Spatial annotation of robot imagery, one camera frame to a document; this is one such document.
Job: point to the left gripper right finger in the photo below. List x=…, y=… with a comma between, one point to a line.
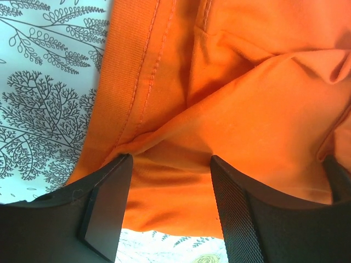
x=262, y=224

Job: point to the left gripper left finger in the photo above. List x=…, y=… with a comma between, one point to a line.
x=80, y=222

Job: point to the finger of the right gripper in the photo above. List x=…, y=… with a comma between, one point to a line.
x=338, y=178

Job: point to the orange t-shirt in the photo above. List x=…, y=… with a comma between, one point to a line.
x=265, y=85

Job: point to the floral patterned table mat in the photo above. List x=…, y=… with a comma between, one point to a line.
x=51, y=56

